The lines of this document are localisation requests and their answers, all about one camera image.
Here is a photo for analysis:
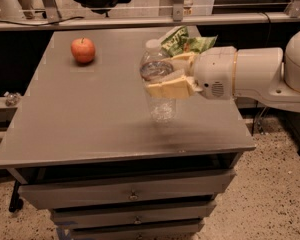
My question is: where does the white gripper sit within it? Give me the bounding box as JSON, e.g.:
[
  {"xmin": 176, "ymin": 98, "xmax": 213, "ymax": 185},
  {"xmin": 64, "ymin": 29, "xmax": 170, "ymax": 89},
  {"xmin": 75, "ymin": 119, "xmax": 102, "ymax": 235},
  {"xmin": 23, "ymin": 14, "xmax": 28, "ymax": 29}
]
[{"xmin": 145, "ymin": 46, "xmax": 237, "ymax": 100}]

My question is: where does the clear plastic water bottle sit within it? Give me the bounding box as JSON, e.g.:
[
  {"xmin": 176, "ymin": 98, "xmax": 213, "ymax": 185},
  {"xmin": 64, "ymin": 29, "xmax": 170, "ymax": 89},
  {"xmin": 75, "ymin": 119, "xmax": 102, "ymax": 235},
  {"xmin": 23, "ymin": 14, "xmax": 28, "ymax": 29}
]
[{"xmin": 139, "ymin": 39, "xmax": 176, "ymax": 123}]

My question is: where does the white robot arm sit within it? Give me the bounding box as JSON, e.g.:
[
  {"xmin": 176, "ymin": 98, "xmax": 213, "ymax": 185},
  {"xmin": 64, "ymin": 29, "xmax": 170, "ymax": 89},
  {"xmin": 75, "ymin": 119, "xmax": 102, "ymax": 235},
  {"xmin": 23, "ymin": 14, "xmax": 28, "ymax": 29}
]
[{"xmin": 145, "ymin": 31, "xmax": 300, "ymax": 113}]

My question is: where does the green jalapeno chip bag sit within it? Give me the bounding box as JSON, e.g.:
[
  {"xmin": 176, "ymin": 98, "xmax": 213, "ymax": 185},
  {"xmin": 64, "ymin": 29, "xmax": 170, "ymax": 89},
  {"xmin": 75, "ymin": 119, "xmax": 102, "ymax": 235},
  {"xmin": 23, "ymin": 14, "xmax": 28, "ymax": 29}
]
[{"xmin": 159, "ymin": 26, "xmax": 217, "ymax": 57}]

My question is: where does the red apple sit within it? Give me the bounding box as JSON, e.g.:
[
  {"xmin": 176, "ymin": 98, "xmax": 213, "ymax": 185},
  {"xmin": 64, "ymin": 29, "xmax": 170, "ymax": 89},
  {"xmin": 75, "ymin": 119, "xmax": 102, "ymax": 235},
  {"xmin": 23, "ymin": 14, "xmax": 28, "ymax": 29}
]
[{"xmin": 71, "ymin": 38, "xmax": 96, "ymax": 64}]

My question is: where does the grey drawer cabinet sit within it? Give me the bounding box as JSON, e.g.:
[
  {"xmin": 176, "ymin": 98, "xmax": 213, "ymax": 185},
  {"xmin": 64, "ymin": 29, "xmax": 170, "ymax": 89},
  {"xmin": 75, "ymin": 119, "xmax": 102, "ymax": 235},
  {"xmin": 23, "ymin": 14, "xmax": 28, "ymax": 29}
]
[{"xmin": 0, "ymin": 25, "xmax": 257, "ymax": 240}]

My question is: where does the bottom grey drawer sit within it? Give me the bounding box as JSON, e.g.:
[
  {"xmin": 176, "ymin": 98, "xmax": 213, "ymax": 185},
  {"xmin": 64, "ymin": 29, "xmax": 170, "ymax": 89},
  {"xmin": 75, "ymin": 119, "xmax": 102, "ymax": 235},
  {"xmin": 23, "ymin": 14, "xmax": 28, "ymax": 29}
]
[{"xmin": 71, "ymin": 219, "xmax": 203, "ymax": 240}]

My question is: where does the grey drawer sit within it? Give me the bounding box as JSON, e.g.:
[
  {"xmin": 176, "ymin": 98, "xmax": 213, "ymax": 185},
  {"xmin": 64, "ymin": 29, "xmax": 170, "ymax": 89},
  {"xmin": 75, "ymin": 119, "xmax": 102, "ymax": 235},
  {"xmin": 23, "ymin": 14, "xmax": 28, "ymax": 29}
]
[
  {"xmin": 19, "ymin": 169, "xmax": 235, "ymax": 209},
  {"xmin": 71, "ymin": 219, "xmax": 203, "ymax": 240},
  {"xmin": 51, "ymin": 200, "xmax": 216, "ymax": 229}
]

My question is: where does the crumpled clear plastic wrapper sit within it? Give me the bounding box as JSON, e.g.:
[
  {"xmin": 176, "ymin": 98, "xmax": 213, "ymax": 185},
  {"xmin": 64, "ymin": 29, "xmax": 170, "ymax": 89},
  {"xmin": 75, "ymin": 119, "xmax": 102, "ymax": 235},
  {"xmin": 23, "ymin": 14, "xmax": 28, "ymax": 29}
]
[{"xmin": 4, "ymin": 92, "xmax": 21, "ymax": 106}]

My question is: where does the middle grey drawer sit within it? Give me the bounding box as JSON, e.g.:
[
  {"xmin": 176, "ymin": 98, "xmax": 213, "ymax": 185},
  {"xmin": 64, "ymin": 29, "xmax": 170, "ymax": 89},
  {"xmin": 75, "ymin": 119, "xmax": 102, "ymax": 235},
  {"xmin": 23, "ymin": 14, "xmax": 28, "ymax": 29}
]
[{"xmin": 51, "ymin": 200, "xmax": 216, "ymax": 229}]

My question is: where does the top grey drawer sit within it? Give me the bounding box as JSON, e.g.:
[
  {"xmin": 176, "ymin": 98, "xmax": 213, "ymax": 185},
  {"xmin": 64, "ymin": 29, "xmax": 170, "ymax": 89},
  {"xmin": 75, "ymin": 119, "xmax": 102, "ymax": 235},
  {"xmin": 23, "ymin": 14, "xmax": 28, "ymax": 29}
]
[{"xmin": 19, "ymin": 169, "xmax": 235, "ymax": 209}]

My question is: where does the black hanging cable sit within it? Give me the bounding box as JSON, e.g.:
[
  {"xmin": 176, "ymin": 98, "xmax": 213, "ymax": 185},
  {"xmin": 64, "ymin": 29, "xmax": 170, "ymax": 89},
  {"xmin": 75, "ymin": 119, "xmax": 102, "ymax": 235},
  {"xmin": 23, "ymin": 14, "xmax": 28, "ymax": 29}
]
[{"xmin": 251, "ymin": 107, "xmax": 268, "ymax": 137}]

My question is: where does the black cable on rail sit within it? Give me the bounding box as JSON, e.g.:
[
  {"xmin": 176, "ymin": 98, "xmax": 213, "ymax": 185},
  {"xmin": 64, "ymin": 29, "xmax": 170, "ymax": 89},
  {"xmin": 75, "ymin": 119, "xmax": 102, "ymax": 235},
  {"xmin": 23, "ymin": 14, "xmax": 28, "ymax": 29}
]
[{"xmin": 0, "ymin": 15, "xmax": 86, "ymax": 27}]

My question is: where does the grey metal rail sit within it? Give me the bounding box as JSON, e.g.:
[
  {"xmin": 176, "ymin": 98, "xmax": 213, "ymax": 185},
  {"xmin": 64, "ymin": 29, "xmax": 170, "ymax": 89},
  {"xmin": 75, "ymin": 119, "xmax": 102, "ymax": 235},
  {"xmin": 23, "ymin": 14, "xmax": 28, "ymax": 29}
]
[{"xmin": 0, "ymin": 12, "xmax": 300, "ymax": 31}]

